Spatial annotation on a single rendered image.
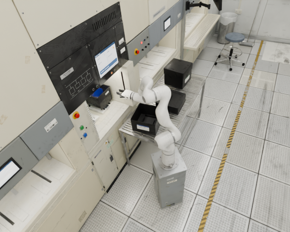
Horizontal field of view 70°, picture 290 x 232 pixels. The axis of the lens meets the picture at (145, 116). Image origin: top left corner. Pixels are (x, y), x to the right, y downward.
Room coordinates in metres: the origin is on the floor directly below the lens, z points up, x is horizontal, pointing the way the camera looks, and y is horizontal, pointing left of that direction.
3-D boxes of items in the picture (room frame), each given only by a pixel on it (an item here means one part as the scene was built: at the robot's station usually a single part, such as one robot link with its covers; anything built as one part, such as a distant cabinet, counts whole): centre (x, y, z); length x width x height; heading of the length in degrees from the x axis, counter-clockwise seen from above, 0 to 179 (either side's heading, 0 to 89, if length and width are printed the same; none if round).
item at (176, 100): (1.86, -0.33, 0.83); 0.29 x 0.29 x 0.13; 59
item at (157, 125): (1.58, -0.02, 0.85); 0.28 x 0.28 x 0.17; 65
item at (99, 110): (1.84, 0.50, 0.89); 0.22 x 0.21 x 0.04; 57
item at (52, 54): (1.77, 0.70, 0.98); 0.95 x 0.88 x 1.95; 57
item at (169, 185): (1.07, -0.17, 0.38); 0.28 x 0.28 x 0.76; 12
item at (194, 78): (1.92, -0.29, 0.38); 1.30 x 0.60 x 0.76; 147
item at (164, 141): (1.05, -0.14, 1.07); 0.19 x 0.12 x 0.24; 113
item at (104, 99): (1.84, 0.50, 1.06); 0.24 x 0.20 x 0.32; 147
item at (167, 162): (1.07, -0.17, 0.85); 0.19 x 0.19 x 0.18
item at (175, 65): (2.31, -0.50, 0.89); 0.29 x 0.29 x 0.25; 52
